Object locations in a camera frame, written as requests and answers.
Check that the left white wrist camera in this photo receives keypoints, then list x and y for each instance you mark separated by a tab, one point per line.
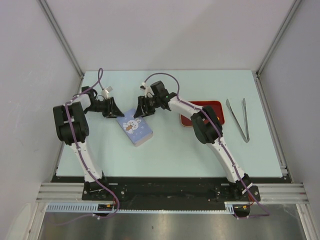
106	91

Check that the aluminium corner post right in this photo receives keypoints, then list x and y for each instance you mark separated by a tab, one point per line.
279	35

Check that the red lacquer tray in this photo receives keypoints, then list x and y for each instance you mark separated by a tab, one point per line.
216	106

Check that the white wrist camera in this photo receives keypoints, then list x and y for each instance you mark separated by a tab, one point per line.
106	91
146	89

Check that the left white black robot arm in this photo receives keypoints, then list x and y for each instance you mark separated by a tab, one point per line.
72	129

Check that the white slotted cable duct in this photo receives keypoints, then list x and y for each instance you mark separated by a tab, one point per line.
103	208

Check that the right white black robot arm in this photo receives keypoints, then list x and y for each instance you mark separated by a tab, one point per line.
206	127

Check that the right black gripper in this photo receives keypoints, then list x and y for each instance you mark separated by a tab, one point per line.
141	111

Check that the aluminium frame rail left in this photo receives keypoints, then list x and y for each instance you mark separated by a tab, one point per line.
60	192

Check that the aluminium frame rail right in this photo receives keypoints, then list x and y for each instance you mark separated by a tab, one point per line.
282	193

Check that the aluminium frame rail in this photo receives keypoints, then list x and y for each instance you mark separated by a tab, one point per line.
282	193
60	192

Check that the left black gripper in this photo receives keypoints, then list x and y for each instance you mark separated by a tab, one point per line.
112	110

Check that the aluminium corner post left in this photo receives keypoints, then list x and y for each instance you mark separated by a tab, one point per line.
48	13

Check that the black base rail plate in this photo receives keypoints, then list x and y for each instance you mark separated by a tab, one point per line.
163	193

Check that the aluminium corner post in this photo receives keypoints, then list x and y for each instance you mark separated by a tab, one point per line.
48	13
279	35

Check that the lavender cookie tin box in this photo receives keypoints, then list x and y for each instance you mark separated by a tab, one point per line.
139	139

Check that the silver tin lid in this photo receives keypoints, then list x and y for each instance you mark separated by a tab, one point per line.
131	125

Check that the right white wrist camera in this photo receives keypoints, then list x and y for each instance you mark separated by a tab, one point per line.
146	89

